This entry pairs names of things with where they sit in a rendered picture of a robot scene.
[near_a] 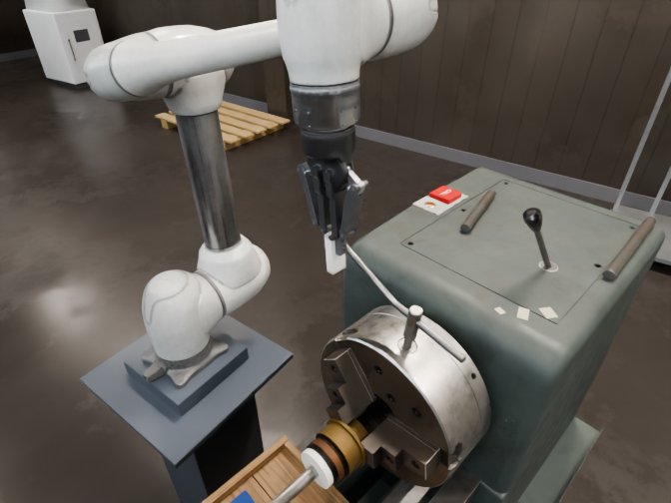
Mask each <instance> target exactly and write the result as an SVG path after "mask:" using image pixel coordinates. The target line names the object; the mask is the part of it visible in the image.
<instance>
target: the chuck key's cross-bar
mask: <svg viewBox="0 0 671 503"><path fill-rule="evenodd" d="M346 249H347V251H346V253H347V254H348V255H349V256H350V257H351V259H352V260H353V261H354V262H355V263H356V264H357V266H358V267H359V268H360V269H361V270H362V271H363V273H364V274H365V275H366V276H367V277H368V278H369V280H370V281H371V282H372V283H373V284H374V285H375V287H376V288H377V289H378V290H379V291H380V292H381V294H382V295H383V296H384V297H385V298H386V299H387V301H388V302H389V303H390V304H391V305H392V306H393V307H394V308H396V309H397V310H398V311H399V312H400V313H402V314H403V315H404V316H405V317H406V318H407V314H408V309H407V308H406V307H405V306H403V305H402V304H401V303H400V302H399V301H397V300H396V299H395V298H394V296H393V295H392V294H391V293H390V292H389V291H388V290H387V288H386V287H385V286H384V285H383V284H382V283H381V282H380V280H379V279H378V278H377V277H376V276H375V275H374V273H373V272H372V271H371V270H370V269H369V268H368V267H367V265H366V264H365V263H364V262H363V261H362V260H361V259H360V257H359V256H358V255H357V254H356V253H355V252H354V250H353V249H352V248H351V247H350V246H349V245H348V244H347V243H346ZM415 325H416V326H417V327H418V328H420V329H421V330H422V331H423V332H424V333H425V334H427V335H428V336H429V337H430V338H431V339H433V340H434V341H435V342H436V343H437V344H439V345H440V346H441V347H442V348H443V349H445V350H446V351H447V352H448V353H449V354H451V355H452V356H453V357H454V358H455V359H457V360H458V361H459V362H460V363H463V362H465V360H466V356H465V355H463V354H462V353H461V352H460V351H459V350H457V349H456V348H455V347H454V346H452V345H451V344H450V343H449V342H448V341H446V340H445V339H444V338H443V337H441V336H440V335H439V334H438V333H437V332H435V331H434V330H433V329H432V328H430V327H429V326H428V325H427V324H425V323H424V322H423V321H422V320H420V321H418V322H417V323H416V324H415Z"/></svg>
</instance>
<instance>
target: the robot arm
mask: <svg viewBox="0 0 671 503"><path fill-rule="evenodd" d="M276 4H277V20H272V21H266V22H261V23H256V24H250V25H245V26H240V27H235V28H229V29H224V30H219V31H214V30H212V29H209V28H205V27H199V26H192V25H178V26H168V27H161V28H155V29H153V30H150V31H146V32H141V33H136V34H133V35H129V36H126V37H123V38H121V39H118V40H115V41H113V42H109V43H106V44H104V45H101V46H99V47H97V48H95V49H94V50H92V51H91V52H90V53H89V55H88V56H87V58H86V60H85V63H84V69H83V72H84V74H85V77H86V80H87V82H88V84H89V86H90V89H91V90H92V91H93V92H94V93H95V94H97V95H98V96H99V97H101V98H103V99H105V100H108V101H111V102H118V103H119V102H131V101H148V100H157V99H163V100H164V102H165V103H166V105H167V107H168V108H169V110H170V111H171V112H172V113H173V114H175V118H176V122H177V126H178V131H179V135H180V139H181V143H182V148H183V152H184V156H185V160H186V165H187V169H188V173H189V177H190V181H191V186H192V190H193V194H194V198H195V203H196V207H197V211H198V215H199V220H200V224H201V228H202V232H203V237H204V241H205V242H204V243H203V245H202V246H201V248H200V250H199V259H198V265H197V269H198V270H196V271H195V272H193V273H190V272H187V271H184V270H179V269H173V270H168V271H164V272H161V273H159V274H157V275H156V276H155V277H153V278H152V279H151V280H150V281H149V282H148V283H147V285H146V287H145V290H144V294H143V299H142V315H143V320H144V324H145V327H146V331H147V333H148V336H149V339H150V341H151V343H152V345H153V348H152V349H150V350H148V351H146V352H144V353H143V354H142V360H143V361H144V362H146V363H149V364H151V366H150V367H149V368H148V369H147V370H146V371H145V372H144V373H143V377H144V378H145V380H146V381H147V382H151V381H153V380H155V379H157V378H158V377H160V376H162V375H164V374H165V375H166V376H167V377H168V378H170V379H171V380H172V381H173V382H174V383H175V385H176V387H178V388H183V387H185V386H186V385H187V384H188V383H189V381H190V380H191V379H192V378H193V377H194V376H195V375H197V374H198V373H199V372H200V371H202V370H203V369H204V368H205V367H206V366H208V365H209V364H210V363H211V362H213V361H214V360H215V359H216V358H218V357H219V356H221V355H223V354H225V353H226V352H228V350H229V347H228V345H227V344H226V343H224V342H221V341H218V340H216V339H215V338H213V337H212V336H210V332H211V331H212V329H213V328H214V327H215V325H216V324H217V323H218V322H219V320H220V319H221V318H222V317H224V316H225V315H227V314H229V313H231V312H233V311H234V310H236V309H237V308H239V307H240V306H242V305H243V304H245V303H246V302H247V301H249V300H250V299H251V298H253V297H254V296H255V295H256V294H257V293H258V292H259V291H260V290H261V289H262V288H263V287H264V285H265V284H266V282H267V281H268V279H269V276H270V273H271V267H270V262H269V259H268V258H267V256H266V254H265V253H264V252H263V251H262V250H261V249H260V248H258V247H257V246H255V245H252V244H251V242H250V241H249V240H248V239H247V238H245V237H244V236H242V235H241V234H240V229H239V223H238V218H237V212H236V207H235V201H234V196H233V190H232V185H231V179H230V174H229V168H228V163H227V157H226V152H225V146H224V141H223V135H222V130H221V124H220V119H219V113H218V109H220V107H221V105H222V102H223V94H224V89H225V84H226V82H228V81H229V79H230V78H231V76H232V74H233V72H234V69H235V67H239V66H243V65H248V64H252V63H256V62H261V61H265V60H270V59H274V58H278V57H283V59H284V61H285V63H286V66H287V69H288V72H289V77H290V83H291V84H290V90H291V93H292V103H293V112H294V121H295V123H296V124H297V125H298V126H299V127H301V140H302V150H303V153H304V154H305V155H306V156H307V161H306V162H305V163H303V164H300V165H298V166H297V171H298V173H299V175H300V177H301V179H302V182H303V186H304V190H305V194H306V198H307V202H308V206H309V210H310V214H311V218H312V222H313V225H314V226H315V227H316V226H319V227H320V228H321V232H322V233H323V236H324V247H325V249H326V256H327V269H328V272H329V273H331V274H335V273H337V272H339V271H340V270H342V269H344V268H345V253H346V251H347V249H346V239H347V238H348V237H350V236H352V235H354V234H356V231H357V226H358V220H359V215H360V209H361V204H362V198H363V194H364V193H365V191H366V189H367V188H368V181H367V180H362V181H361V180H360V179H359V178H358V176H357V175H356V174H355V173H354V172H355V167H354V164H353V162H352V155H353V153H354V151H355V147H356V144H355V125H354V124H355V123H356V122H357V121H358V120H359V118H360V97H359V87H360V80H359V69H360V66H361V65H363V64H364V63H365V62H366V61H376V60H380V59H384V58H387V57H391V56H395V55H398V54H401V53H404V52H407V51H409V50H411V49H413V48H415V47H417V46H418V45H419V44H421V43H422V42H423V41H424V40H425V39H426V38H427V37H428V36H429V34H430V33H431V31H432V30H433V28H434V26H435V24H436V21H437V18H438V13H437V0H276ZM318 216H319V217H318Z"/></svg>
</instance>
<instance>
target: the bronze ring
mask: <svg viewBox="0 0 671 503"><path fill-rule="evenodd" d="M366 437H368V433H367V431H366V429H365V428H364V427H363V425H362V424H361V423H360V422H359V421H358V420H357V419H355V418H354V419H353V420H352V421H351V422H350V423H348V424H345V423H344V422H342V421H341V420H339V419H337V418H331V419H330V420H329V421H328V423H327V426H326V427H325V428H323V429H322V430H321V431H320V432H319V433H318V434H317V436H316V439H314V440H313V441H312V442H311V443H310V444H309V445H308V446H307V448H306V449H308V448H310V449H313V450H314V451H316V452H317V453H318V454H319V455H320V456H321V457H322V458H323V460H324V461H325V462H326V463H327V465H328V466H329V468H330V470H331V472H332V474H333V477H334V483H333V484H332V485H335V484H337V483H338V482H340V481H341V480H342V479H343V477H344V476H349V475H350V474H351V473H352V472H353V471H354V470H355V469H356V468H358V467H361V466H363V465H364V464H365V462H366V454H365V450H364V448H363V446H362V444H361V442H362V441H363V440H364V439H365V438H366Z"/></svg>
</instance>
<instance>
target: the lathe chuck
mask: <svg viewBox="0 0 671 503"><path fill-rule="evenodd" d="M405 323H406V321H404V320H402V319H400V318H398V317H395V316H392V315H388V314H381V313H374V314H369V315H366V316H364V317H362V318H361V319H360V320H358V321H357V322H355V323H354V324H352V325H351V326H350V327H348V328H347V329H345V330H344V331H343V332H341V333H340V334H338V335H337V336H336V337H334V338H333V339H331V340H330V341H329V342H328V343H327V344H326V345H325V347H324V349H323V352H322V358H321V370H322V377H323V381H324V385H325V388H326V391H327V394H328V396H329V398H330V401H331V403H334V401H333V399H332V397H331V396H330V394H329V392H328V390H327V387H328V386H329V385H330V384H331V383H333V382H335V381H334V379H333V377H332V375H331V373H330V371H329V369H328V367H327V365H326V363H325V361H324V359H325V358H327V357H328V356H329V355H331V354H332V353H333V352H335V351H336V350H338V349H339V346H338V343H337V342H336V341H337V340H339V339H340V337H341V336H343V335H344V334H347V333H351V332H355V334H351V335H349V336H348V337H347V341H348V343H349V345H350V347H351V349H352V351H353V353H354V355H355V357H356V359H357V361H358V363H359V365H360V367H361V369H362V371H363V373H364V375H365V377H366V379H367V381H368V383H369V385H370V387H371V389H372V391H373V393H375V394H376V397H375V398H376V400H375V401H373V402H372V403H375V402H376V404H377V405H378V406H379V407H380V408H381V409H382V410H383V412H384V413H385V414H386V415H387V416H390V415H391V416H393V415H394V416H395V418H396V419H398V420H399V421H401V422H402V423H404V424H405V425H407V426H408V427H410V428H411V429H413V430H414V431H416V432H417V433H419V434H420V435H421V436H423V437H424V438H426V439H427V440H429V441H430V442H432V443H433V444H435V445H436V446H438V447H439V448H441V449H442V450H444V451H445V452H447V453H448V454H452V453H453V452H454V451H455V446H456V445H457V444H458V457H457V458H456V461H455V462H454V464H453V465H452V464H451V465H450V466H449V467H448V468H447V467H446V466H445V465H443V464H442V463H440V464H439V465H438V466H437V467H436V468H435V470H434V471H433V472H432V473H431V474H430V475H429V476H428V478H427V479H426V480H424V479H423V478H422V477H420V476H419V475H418V474H416V473H415V472H414V471H412V470H411V469H410V468H408V467H407V466H406V465H404V464H403V465H402V466H401V467H400V468H399V469H398V470H397V471H396V472H395V471H394V470H393V469H391V468H390V467H389V466H388V465H386V464H385V463H384V462H382V461H381V463H380V465H381V466H382V467H383V468H385V469H386V470H387V471H389V472H390V473H392V474H393V475H395V476H396V477H398V478H400V479H402V480H404V481H406V482H408V483H410V484H413V485H416V486H420V487H428V488H431V487H437V486H440V485H442V484H443V483H445V482H446V481H447V479H448V478H449V477H450V476H451V474H452V473H453V472H454V471H455V470H456V468H457V467H458V466H459V465H460V464H461V462H462V461H463V460H464V459H465V458H466V456H467V455H468V454H469V453H470V452H471V450H472V449H473V448H474V447H475V445H476V444H477V442H478V440H479V436H480V431H481V421H480V414H479V409H478V406H477V403H476V400H475V397H474V395H473V392H472V390H471V388H470V386H469V384H468V382H467V381H466V379H465V377H464V376H463V374H462V372H461V371H460V369H459V368H458V367H457V365H456V364H455V363H454V361H453V360H452V359H451V358H450V356H449V355H448V354H447V353H446V352H445V351H444V350H443V349H442V348H441V347H440V346H439V345H438V344H437V343H436V342H435V341H434V340H433V339H431V338H430V337H429V336H428V335H427V334H425V333H424V332H423V331H421V330H420V329H419V330H418V333H417V336H416V339H415V340H414V342H415V343H416V346H417V350H416V352H415V353H412V354H408V353H404V352H402V351H401V350H400V349H399V348H398V347H397V343H398V342H399V341H400V340H401V339H403V338H404V337H403V332H404V327H405Z"/></svg>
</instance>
